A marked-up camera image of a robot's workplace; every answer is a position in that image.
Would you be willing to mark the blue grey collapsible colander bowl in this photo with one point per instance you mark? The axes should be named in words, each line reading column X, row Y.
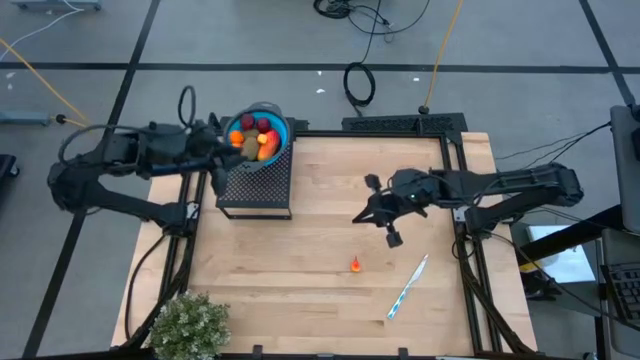
column 282, row 130

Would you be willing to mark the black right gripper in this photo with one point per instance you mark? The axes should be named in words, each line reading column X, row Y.
column 407, row 192

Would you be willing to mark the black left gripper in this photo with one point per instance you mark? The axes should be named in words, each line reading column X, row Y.
column 207, row 147

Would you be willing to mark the black chair base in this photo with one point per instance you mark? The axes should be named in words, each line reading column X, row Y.
column 6, row 167

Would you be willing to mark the grey stand base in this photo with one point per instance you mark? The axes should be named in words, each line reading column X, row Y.
column 25, row 118
column 55, row 5

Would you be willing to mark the small round orange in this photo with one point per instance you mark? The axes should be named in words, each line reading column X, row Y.
column 236, row 137

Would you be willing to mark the red orange mango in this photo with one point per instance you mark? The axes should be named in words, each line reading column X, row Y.
column 271, row 147

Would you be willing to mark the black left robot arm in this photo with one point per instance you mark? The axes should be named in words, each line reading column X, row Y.
column 115, row 200

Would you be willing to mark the black diagonal beam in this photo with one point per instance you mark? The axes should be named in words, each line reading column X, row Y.
column 565, row 239

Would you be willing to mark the white box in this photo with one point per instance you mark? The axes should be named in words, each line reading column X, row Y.
column 565, row 265

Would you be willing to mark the dark red plum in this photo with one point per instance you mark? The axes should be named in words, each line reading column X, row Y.
column 248, row 122
column 263, row 125

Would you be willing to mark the grey desk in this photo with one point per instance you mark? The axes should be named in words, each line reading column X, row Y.
column 617, row 245

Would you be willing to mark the grey cabinet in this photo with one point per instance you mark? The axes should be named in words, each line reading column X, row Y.
column 627, row 165

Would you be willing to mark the black table clamp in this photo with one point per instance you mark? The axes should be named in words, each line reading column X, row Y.
column 257, row 351
column 402, row 353

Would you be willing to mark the green potted plant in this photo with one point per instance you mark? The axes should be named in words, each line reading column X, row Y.
column 190, row 325

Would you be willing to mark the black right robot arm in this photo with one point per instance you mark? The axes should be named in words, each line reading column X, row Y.
column 525, row 182

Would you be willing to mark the black keyboard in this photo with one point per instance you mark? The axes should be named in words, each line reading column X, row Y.
column 625, row 292

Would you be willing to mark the black perforated metal shelf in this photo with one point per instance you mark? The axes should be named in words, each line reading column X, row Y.
column 257, row 190

